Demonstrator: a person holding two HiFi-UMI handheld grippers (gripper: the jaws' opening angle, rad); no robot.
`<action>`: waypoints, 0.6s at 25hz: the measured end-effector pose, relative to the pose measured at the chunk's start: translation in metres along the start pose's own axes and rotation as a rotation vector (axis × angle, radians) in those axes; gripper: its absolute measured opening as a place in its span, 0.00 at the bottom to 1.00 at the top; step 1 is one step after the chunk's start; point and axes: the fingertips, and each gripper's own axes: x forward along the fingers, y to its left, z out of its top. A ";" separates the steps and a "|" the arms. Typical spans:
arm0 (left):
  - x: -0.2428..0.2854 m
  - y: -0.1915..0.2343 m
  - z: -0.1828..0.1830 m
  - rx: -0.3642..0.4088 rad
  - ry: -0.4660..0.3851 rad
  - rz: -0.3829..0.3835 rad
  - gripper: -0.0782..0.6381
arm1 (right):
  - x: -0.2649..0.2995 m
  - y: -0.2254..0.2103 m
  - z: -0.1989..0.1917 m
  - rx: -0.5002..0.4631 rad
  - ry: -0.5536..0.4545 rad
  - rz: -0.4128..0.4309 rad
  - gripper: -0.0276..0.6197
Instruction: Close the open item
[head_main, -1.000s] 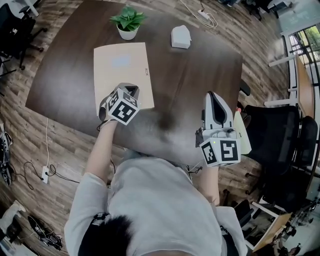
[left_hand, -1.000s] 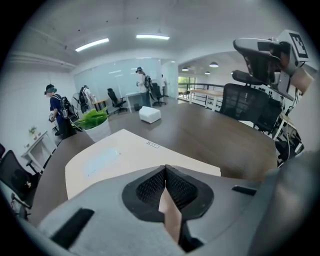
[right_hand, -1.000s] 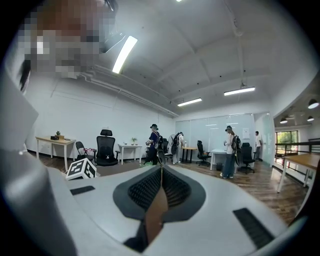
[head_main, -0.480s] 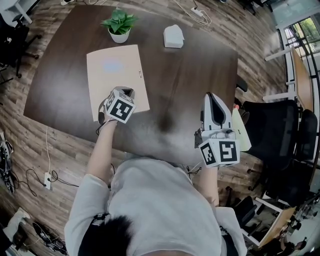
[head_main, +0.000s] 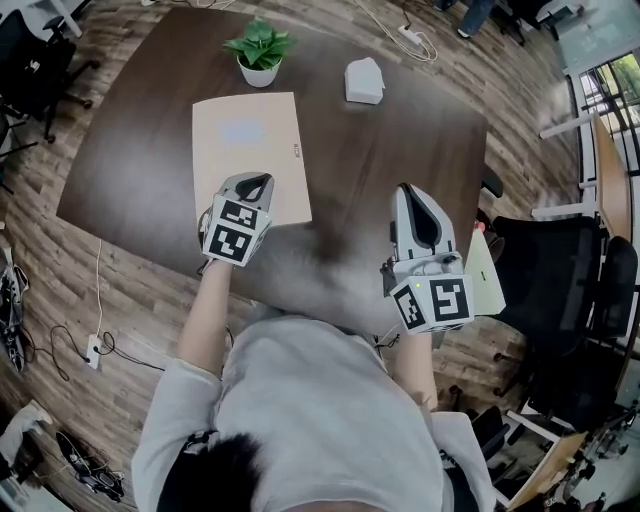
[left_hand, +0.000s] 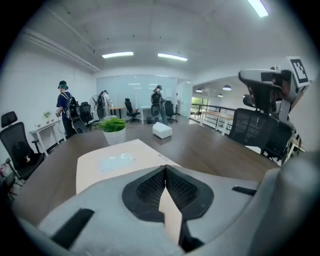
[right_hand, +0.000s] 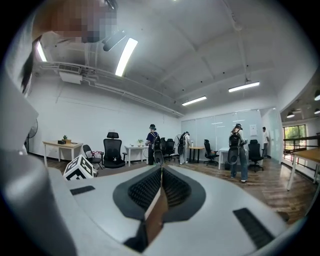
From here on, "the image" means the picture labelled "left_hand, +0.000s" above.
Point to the black metal railing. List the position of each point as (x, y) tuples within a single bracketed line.
[(212, 110)]

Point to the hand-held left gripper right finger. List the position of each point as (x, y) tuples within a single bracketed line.
[(220, 200)]

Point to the small potted plant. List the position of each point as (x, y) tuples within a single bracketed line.
[(47, 116)]

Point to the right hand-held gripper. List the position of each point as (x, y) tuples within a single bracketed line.
[(297, 72)]

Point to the long wooden table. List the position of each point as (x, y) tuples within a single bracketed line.
[(220, 116)]

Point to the white side table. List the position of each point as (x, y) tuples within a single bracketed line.
[(47, 128)]

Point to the wooden top desk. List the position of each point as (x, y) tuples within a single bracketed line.
[(117, 108)]

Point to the white tissue box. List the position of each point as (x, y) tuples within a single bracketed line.
[(162, 130)]

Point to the green plant in white pot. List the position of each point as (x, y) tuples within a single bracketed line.
[(115, 130)]

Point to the white desk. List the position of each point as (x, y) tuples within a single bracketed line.
[(146, 108)]

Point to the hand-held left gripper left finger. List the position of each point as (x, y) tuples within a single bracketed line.
[(105, 215)]

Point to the black mesh office chair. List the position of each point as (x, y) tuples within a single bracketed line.
[(255, 130)]

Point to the black office chair with headrest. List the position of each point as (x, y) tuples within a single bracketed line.
[(17, 147)]

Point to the ceiling light strip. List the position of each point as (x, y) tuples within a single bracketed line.
[(172, 57), (258, 7), (117, 55)]

